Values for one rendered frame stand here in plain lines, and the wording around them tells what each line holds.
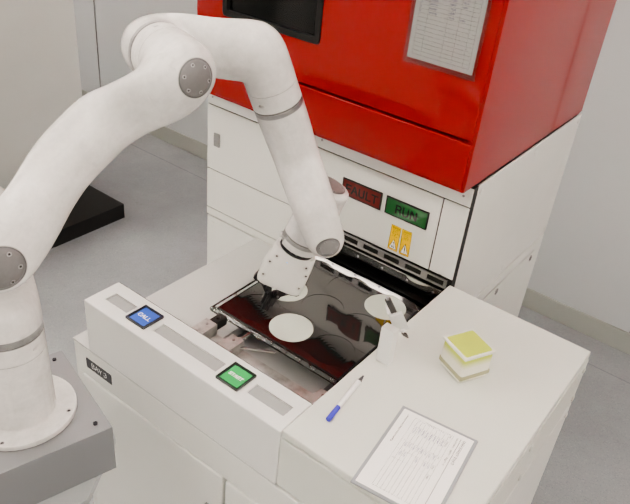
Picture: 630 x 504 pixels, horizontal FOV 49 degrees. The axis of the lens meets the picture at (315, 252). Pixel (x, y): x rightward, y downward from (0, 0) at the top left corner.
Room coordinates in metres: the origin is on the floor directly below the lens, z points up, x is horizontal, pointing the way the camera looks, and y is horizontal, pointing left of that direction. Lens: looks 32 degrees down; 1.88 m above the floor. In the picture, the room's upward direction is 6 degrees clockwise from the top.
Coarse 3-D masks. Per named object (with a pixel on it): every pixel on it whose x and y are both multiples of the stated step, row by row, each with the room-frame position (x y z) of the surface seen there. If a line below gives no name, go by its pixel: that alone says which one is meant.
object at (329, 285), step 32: (256, 288) 1.35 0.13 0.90; (320, 288) 1.38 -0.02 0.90; (352, 288) 1.40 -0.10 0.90; (384, 288) 1.41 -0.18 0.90; (256, 320) 1.23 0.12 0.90; (320, 320) 1.26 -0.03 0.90; (352, 320) 1.27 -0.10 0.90; (384, 320) 1.28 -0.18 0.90; (320, 352) 1.15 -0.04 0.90; (352, 352) 1.16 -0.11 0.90
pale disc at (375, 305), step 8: (376, 296) 1.38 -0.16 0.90; (384, 296) 1.38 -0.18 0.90; (392, 296) 1.38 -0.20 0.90; (368, 304) 1.34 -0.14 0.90; (376, 304) 1.34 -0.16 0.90; (384, 304) 1.35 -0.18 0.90; (400, 304) 1.35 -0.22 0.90; (368, 312) 1.31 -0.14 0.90; (376, 312) 1.31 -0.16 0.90; (384, 312) 1.31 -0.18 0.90
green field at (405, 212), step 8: (392, 200) 1.47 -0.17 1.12; (392, 208) 1.47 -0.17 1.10; (400, 208) 1.46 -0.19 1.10; (408, 208) 1.45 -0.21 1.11; (400, 216) 1.45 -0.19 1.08; (408, 216) 1.44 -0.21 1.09; (416, 216) 1.43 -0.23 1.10; (424, 216) 1.42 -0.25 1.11; (416, 224) 1.43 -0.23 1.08; (424, 224) 1.42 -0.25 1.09
